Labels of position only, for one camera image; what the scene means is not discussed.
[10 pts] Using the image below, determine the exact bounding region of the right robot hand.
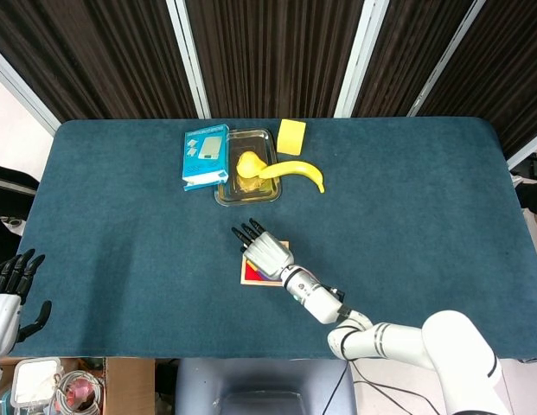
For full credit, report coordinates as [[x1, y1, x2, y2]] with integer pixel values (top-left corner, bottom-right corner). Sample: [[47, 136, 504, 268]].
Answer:
[[231, 218, 296, 280]]

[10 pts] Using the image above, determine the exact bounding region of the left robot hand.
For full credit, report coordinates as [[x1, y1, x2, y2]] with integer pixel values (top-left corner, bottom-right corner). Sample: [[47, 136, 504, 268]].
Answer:
[[0, 248, 53, 360]]

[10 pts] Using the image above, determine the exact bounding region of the shiny metal tray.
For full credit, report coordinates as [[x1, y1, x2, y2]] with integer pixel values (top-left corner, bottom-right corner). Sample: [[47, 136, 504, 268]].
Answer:
[[214, 127, 282, 208]]

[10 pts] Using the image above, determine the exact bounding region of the clear plastic container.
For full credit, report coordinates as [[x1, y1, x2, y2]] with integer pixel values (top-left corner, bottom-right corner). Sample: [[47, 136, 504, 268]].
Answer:
[[10, 358, 64, 410]]

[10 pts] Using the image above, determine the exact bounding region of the yellow toy pear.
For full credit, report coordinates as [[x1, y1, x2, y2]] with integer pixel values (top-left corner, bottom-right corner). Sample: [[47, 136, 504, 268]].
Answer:
[[235, 150, 268, 179]]

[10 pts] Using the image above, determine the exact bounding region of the yellow toy banana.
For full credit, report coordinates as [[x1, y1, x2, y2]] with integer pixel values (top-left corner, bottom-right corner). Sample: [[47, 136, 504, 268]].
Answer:
[[259, 160, 326, 195]]

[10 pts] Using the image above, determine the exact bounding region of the blue product box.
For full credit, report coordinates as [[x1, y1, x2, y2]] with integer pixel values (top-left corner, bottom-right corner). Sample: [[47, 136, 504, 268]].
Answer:
[[181, 124, 230, 193]]

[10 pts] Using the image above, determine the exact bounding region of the yellow cube block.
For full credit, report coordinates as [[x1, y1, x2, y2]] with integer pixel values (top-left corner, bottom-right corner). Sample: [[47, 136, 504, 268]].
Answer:
[[276, 118, 307, 157]]

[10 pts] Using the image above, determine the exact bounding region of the black equipment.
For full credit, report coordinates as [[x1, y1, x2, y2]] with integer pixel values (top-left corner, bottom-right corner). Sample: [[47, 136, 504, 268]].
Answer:
[[0, 163, 40, 195], [512, 155, 537, 213]]

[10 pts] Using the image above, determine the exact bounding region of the brown cardboard box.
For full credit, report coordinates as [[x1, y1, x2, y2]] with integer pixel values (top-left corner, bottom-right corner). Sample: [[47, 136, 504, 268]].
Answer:
[[0, 356, 157, 415]]

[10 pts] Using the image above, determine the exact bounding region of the teal tablecloth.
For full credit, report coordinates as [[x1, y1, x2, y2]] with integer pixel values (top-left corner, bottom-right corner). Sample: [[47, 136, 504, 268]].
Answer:
[[12, 117, 537, 360]]

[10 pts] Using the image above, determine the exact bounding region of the brown folding screen panel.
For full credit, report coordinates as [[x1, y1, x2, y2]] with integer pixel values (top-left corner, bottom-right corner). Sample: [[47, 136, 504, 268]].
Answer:
[[0, 0, 200, 125], [345, 0, 488, 118], [176, 0, 364, 120], [408, 0, 537, 169]]

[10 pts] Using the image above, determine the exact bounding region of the wooden tangram puzzle tray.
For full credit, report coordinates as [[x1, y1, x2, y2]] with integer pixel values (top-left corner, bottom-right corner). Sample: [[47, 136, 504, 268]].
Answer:
[[240, 240, 291, 287]]

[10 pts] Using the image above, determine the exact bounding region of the coiled grey cable bundle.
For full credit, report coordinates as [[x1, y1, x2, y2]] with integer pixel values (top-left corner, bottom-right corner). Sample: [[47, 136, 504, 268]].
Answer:
[[55, 369, 105, 415]]

